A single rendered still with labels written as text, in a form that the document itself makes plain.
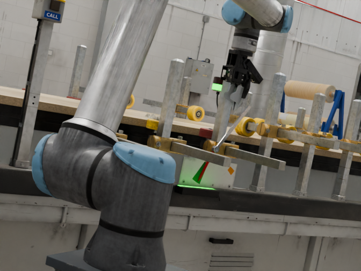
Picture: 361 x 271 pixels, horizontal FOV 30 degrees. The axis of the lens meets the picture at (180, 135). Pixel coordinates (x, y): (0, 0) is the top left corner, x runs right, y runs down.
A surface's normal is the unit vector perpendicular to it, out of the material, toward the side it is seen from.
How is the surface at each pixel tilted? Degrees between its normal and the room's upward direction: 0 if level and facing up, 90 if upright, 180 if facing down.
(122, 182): 90
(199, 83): 90
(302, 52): 90
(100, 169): 68
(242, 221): 90
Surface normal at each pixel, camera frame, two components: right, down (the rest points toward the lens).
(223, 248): 0.59, 0.14
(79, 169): -0.36, -0.30
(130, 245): 0.19, -0.26
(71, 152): -0.18, -0.41
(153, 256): 0.72, -0.17
